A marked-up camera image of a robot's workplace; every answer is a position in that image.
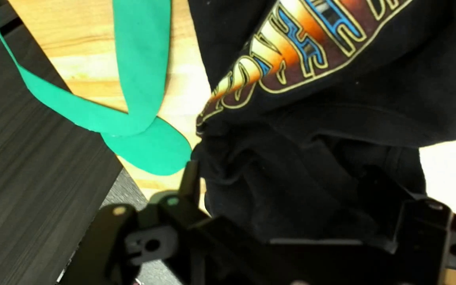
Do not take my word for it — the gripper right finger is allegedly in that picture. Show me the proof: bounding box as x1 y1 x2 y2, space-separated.
358 165 456 285

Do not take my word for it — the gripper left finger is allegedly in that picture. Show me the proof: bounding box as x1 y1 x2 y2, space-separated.
59 160 213 285

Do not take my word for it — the black printed t-shirt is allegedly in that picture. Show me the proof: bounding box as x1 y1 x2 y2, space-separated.
188 0 456 243

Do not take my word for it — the green fabric band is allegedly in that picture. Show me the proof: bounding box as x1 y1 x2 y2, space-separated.
0 0 192 176

